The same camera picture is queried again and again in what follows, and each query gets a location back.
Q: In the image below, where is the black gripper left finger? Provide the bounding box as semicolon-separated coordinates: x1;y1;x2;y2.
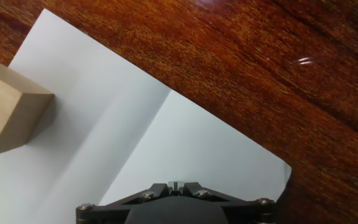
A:
75;181;177;224

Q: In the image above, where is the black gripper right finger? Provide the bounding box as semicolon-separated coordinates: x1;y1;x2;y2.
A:
176;180;277;224

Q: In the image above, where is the white paper sheet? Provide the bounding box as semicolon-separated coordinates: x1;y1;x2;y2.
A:
0;8;293;224

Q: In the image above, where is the small wooden block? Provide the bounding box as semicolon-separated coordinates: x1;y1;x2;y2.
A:
0;59;55;158

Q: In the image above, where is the glossy red-brown wooden board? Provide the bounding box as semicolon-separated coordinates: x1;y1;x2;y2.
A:
0;0;358;224

